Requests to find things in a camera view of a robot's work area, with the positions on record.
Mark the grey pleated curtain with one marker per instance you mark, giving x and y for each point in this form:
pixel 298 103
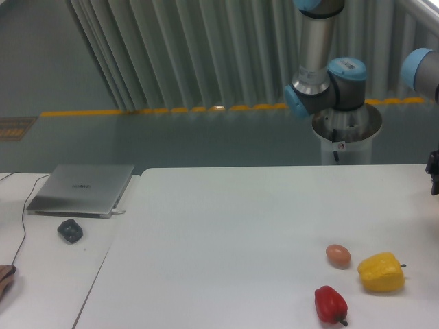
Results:
pixel 190 54

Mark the black computer mouse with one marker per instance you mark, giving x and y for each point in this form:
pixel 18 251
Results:
pixel 13 270

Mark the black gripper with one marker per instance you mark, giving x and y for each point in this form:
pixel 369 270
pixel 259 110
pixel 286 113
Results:
pixel 432 168

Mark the silver closed laptop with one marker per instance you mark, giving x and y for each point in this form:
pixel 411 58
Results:
pixel 82 190

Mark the yellow bell pepper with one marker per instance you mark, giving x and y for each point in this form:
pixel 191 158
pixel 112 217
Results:
pixel 381 273

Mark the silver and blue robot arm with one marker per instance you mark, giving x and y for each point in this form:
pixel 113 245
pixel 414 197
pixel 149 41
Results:
pixel 332 92

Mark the red bell pepper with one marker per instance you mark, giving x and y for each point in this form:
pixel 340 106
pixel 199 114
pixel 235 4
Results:
pixel 331 307

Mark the white usb dongle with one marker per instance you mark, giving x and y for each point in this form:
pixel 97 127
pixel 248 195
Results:
pixel 118 212

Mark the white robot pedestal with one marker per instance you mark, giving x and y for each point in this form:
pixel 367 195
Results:
pixel 346 138

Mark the brown egg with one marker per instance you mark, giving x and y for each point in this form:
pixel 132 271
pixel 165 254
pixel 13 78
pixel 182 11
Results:
pixel 338 255

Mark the person's hand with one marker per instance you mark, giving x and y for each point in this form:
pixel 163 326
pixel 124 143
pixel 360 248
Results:
pixel 6 279

